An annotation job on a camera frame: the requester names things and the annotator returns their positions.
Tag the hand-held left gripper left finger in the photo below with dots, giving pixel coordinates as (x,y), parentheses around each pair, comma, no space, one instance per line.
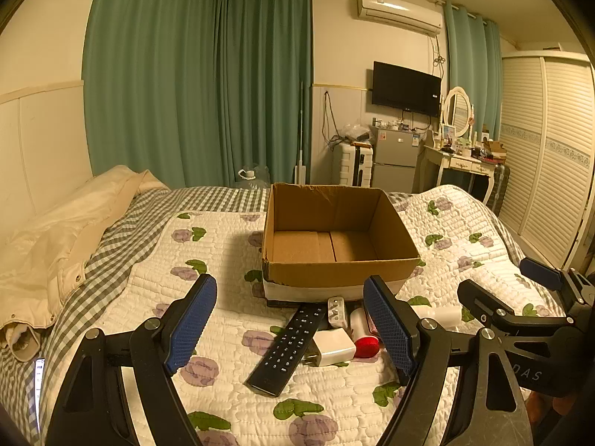
(190,325)

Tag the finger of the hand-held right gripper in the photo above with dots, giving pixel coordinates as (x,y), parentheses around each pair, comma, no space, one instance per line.
(474,295)
(541,273)

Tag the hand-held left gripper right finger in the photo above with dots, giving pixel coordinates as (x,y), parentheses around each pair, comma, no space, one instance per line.
(388,330)

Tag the white and pink tube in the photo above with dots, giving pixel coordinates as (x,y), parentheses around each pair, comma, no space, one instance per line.
(359,323)

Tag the small white button device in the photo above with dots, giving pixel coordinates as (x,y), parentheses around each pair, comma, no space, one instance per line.
(335,311)

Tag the white charger adapter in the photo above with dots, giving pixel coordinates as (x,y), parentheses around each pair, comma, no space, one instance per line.
(332,346)

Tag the black remote control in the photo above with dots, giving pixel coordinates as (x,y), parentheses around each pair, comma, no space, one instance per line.
(283,357)

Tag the brown cardboard box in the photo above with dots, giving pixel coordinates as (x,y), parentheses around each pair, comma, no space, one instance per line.
(302,278)

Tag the floral quilted bedspread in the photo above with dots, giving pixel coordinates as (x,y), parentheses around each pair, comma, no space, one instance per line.
(223,265)

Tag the dark suitcase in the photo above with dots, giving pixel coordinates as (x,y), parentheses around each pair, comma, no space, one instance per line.
(499,188)

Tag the green checked bed sheet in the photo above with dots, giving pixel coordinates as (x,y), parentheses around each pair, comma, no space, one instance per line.
(116,246)

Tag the white louvred wardrobe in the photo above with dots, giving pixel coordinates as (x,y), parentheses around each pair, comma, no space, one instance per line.
(544,148)

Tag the small open cardboard carton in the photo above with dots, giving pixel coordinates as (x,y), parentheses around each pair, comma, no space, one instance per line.
(495,148)

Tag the white dressing table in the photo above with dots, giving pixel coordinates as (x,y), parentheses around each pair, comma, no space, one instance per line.
(458,162)

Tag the silver small fridge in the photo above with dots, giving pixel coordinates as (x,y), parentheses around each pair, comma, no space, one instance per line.
(395,158)

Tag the cream padded jacket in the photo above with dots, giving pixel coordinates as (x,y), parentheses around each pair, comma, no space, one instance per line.
(56,241)

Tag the clear water jug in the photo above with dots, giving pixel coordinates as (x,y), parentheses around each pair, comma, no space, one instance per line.
(253,177)

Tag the smartphone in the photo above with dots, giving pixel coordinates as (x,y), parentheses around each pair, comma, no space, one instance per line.
(40,381)

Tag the white suitcase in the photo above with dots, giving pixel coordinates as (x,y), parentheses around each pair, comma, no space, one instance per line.
(351,165)

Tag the white flat mop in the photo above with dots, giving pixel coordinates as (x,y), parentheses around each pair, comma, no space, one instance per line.
(300,172)

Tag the white oval mirror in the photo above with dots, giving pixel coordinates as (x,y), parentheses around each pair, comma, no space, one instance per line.
(456,111)

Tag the clear plastic bag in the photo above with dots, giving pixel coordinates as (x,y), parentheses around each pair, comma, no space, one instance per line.
(355,131)

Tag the green curtain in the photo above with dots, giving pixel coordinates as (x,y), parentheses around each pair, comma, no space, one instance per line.
(469,69)
(153,79)
(265,79)

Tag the white air conditioner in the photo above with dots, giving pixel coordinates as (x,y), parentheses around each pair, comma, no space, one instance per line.
(399,11)

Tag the black wall television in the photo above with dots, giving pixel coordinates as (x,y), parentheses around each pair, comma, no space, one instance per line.
(406,88)

